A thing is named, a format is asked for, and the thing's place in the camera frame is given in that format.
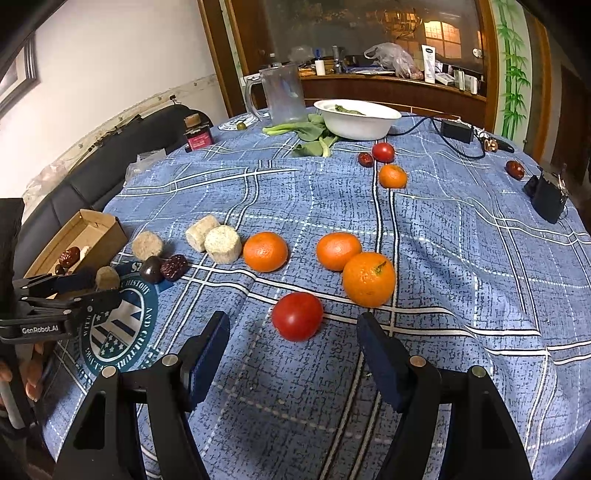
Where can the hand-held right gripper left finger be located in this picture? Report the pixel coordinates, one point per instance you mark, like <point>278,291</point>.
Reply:
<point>210,360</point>

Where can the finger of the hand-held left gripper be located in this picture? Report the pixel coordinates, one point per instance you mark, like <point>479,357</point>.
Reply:
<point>99,302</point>
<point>74,281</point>

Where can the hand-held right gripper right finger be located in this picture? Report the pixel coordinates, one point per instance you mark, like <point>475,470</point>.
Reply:
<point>378,360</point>

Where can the brown cardboard box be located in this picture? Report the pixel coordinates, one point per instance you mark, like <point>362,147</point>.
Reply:
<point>99,230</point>

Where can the large orange with stem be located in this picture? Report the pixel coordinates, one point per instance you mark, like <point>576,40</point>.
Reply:
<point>369,279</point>

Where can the dark wrinkled red date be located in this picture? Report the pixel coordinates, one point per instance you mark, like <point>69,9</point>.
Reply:
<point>174,266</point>

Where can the large red tomato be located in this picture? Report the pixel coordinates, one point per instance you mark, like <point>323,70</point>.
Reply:
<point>297,316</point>

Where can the white yam piece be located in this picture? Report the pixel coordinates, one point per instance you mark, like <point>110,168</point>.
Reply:
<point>223,244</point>
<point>202,232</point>

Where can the person's left hand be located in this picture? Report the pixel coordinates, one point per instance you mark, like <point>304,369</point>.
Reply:
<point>32,381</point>

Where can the dark purple plum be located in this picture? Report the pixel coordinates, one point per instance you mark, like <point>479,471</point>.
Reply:
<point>151,269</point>

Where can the black sofa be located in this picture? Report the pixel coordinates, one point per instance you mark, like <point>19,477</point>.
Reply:
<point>92,180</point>

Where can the white yam piece on table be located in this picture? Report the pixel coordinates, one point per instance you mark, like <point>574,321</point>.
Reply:
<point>202,232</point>

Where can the blue plaid tablecloth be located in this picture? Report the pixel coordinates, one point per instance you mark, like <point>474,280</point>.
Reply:
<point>323,203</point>

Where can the small orange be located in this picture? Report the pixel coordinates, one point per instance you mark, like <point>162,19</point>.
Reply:
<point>393,176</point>

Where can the dark bottle with red label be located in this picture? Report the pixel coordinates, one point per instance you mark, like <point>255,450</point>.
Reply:
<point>198,138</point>

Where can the small red tomato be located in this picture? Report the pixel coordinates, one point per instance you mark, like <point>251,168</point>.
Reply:
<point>383,152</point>

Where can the white bowl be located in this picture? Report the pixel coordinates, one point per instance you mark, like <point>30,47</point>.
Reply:
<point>355,127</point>

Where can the black pouch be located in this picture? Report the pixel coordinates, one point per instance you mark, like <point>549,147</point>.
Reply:
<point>547,196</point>

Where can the green leafy vegetable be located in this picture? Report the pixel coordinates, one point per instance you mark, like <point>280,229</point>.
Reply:
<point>309,131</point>

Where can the black power adapter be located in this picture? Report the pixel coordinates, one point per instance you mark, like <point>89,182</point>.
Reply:
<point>456,131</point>

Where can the small brown trinket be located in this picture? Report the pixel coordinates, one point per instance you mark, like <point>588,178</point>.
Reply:
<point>491,145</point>

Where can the green vegetable leaf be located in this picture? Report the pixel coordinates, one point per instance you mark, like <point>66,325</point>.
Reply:
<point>348,110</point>

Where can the wooden glass cabinet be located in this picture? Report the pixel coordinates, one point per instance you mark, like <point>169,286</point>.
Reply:
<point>369,90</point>

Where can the clear plastic pitcher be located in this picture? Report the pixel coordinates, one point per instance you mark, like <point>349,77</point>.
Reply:
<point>281,94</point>

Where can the clear plastic bag with food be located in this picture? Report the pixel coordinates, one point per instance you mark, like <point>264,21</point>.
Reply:
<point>392,57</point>

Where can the grey picture frame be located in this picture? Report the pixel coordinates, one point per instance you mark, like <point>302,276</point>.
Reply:
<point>28,69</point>

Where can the bamboo wall decoration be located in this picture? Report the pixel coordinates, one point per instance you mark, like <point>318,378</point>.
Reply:
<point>512,69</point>

